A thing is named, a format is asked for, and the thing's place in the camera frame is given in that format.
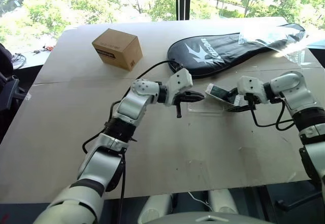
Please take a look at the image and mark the small red tool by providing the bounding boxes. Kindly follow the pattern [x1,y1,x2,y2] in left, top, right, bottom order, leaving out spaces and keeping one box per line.
[31,44,55,55]

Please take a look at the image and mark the black metal bar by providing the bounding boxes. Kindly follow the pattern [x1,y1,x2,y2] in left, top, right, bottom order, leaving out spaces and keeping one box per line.
[275,190,325,210]

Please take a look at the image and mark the black racket cover bag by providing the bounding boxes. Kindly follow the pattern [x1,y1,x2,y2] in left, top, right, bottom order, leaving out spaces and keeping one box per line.
[167,23,307,80]

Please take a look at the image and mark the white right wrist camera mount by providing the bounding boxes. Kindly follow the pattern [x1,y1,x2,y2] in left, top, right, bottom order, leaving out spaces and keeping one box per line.
[237,75,269,105]

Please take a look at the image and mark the tangled black wires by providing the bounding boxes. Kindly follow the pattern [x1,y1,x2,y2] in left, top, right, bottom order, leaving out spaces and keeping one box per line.
[11,52,27,70]

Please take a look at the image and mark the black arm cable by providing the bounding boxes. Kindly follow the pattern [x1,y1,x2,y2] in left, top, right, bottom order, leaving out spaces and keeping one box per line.
[81,60,184,201]
[250,95,297,132]

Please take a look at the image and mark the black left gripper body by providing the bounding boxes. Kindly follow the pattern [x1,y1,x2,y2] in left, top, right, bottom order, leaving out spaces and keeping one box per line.
[174,91,191,118]

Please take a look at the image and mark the thin white cable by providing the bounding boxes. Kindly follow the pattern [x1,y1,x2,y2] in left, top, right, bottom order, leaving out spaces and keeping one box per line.
[187,191,213,208]

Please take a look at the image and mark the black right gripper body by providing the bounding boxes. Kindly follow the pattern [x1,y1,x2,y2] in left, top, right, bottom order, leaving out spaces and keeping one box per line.
[235,93,256,109]

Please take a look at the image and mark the white smartphone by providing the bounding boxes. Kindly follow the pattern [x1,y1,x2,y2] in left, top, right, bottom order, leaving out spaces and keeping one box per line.
[205,82,240,107]

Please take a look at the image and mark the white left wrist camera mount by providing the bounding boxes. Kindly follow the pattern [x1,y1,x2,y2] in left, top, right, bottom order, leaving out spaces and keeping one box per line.
[164,68,193,107]

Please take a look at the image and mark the clear plastic bag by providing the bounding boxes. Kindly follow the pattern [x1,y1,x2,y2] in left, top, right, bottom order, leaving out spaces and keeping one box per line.
[238,22,314,66]

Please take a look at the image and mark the white rounded robot leg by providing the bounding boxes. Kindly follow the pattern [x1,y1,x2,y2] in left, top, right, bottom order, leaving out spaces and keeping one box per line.
[140,194,175,224]
[207,188,240,215]

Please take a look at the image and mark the brown cardboard box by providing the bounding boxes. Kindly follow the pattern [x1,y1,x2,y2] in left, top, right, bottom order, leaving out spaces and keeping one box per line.
[91,28,144,72]

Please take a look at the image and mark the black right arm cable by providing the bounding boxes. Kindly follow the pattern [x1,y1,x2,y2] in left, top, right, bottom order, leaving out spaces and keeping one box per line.
[250,95,297,132]

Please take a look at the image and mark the black office chair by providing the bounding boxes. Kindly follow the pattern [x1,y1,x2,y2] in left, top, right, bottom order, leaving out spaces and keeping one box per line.
[0,43,27,113]

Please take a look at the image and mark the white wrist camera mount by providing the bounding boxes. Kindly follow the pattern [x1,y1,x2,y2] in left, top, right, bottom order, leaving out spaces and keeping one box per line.
[164,68,193,107]
[237,75,269,105]

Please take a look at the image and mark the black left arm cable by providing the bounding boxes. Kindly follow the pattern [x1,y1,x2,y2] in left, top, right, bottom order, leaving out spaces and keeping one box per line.
[81,60,184,201]

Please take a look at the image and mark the grey robot torso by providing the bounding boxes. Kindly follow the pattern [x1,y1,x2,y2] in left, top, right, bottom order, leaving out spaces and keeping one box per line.
[143,210,276,224]

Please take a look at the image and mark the dark window frame post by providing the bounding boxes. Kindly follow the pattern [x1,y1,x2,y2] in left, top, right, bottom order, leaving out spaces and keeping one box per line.
[175,0,192,21]

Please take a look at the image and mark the clear plastic phone case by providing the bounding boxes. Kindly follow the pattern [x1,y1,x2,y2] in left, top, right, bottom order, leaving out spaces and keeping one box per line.
[187,101,227,115]

